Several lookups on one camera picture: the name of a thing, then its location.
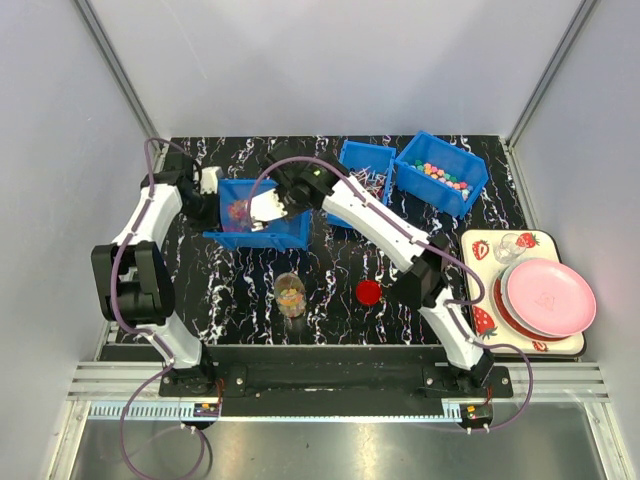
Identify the clear glass cup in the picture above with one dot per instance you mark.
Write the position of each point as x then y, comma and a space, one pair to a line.
508, 249

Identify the pink plate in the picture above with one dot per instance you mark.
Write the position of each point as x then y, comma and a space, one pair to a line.
548, 297

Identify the red jar lid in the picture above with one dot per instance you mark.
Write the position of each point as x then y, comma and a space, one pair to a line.
368, 292

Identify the aluminium corner post right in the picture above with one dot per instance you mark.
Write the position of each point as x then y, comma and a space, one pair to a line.
563, 49

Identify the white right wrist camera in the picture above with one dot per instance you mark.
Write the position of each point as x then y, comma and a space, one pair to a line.
264, 209

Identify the aluminium corner post left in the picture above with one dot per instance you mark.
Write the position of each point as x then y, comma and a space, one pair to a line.
100, 38

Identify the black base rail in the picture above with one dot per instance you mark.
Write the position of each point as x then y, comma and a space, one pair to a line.
335, 381

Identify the red plate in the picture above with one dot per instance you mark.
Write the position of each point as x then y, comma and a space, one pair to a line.
511, 321

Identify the strawberry print tray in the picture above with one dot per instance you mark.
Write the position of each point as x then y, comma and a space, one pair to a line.
477, 251

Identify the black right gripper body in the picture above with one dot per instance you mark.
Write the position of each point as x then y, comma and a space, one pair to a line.
291, 207

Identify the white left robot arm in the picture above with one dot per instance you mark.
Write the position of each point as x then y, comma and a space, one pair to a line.
132, 280

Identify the clear plastic jar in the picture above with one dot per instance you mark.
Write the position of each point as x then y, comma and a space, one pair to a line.
290, 295

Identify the blue bin with star candies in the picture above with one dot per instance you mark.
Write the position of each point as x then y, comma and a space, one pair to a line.
235, 230

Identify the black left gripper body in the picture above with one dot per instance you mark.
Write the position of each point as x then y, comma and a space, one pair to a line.
202, 211

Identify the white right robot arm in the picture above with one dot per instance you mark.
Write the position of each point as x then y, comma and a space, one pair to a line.
420, 260

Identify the aluminium corner post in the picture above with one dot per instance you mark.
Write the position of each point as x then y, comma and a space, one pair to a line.
563, 49
100, 38

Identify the blue bin with flower candies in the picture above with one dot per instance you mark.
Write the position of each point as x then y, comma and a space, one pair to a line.
442, 175

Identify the blue bin with lollipops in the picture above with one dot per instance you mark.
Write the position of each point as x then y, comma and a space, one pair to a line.
372, 166

